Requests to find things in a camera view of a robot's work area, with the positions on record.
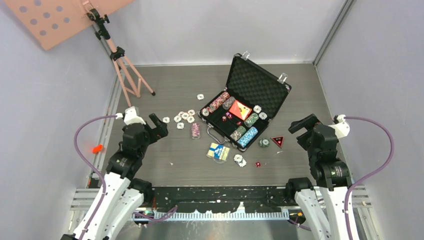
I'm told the blue playing card deck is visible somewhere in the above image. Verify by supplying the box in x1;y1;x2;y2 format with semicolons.
206;143;231;164

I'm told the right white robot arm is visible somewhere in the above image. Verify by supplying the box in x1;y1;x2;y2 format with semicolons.
285;114;359;240

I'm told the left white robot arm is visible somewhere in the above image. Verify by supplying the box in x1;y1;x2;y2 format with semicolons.
61;106;169;240

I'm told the blue white chip lower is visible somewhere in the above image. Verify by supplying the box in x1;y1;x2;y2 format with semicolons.
176;122;185;130

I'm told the red triangle all-in button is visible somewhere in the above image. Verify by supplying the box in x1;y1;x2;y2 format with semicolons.
270;136;284;149

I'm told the dark green chip pile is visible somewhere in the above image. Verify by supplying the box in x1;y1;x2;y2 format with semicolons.
258;138;270;148

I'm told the blue white chip on lid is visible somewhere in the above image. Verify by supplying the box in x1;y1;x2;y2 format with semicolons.
253;105;262;114

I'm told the light blue chip stack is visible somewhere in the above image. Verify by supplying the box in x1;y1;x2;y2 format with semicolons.
237;126;259;148

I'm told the green poker chip stack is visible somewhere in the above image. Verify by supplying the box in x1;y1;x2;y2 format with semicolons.
244;112;259;128

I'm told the black poker chip case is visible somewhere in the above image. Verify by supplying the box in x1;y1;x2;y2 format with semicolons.
198;52;292;152

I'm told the grey camo chip stack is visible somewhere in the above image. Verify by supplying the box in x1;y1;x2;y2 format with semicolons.
230;125;247;141

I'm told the red playing card deck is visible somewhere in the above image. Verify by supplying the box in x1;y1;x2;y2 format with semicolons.
228;100;252;121

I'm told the blue white chip pair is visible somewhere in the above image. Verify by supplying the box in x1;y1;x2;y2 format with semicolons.
233;154;247;167

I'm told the blue orange chip stack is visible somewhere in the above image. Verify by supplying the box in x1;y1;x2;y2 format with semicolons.
222;96;236;110

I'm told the red poker chip stack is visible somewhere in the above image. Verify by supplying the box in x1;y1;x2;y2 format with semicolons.
209;91;230;111

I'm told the pink music stand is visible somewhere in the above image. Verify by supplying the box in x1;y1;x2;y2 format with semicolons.
5;0;156;97

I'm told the orange clip on rail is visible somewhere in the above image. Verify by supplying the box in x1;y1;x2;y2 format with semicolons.
91;144;103;154

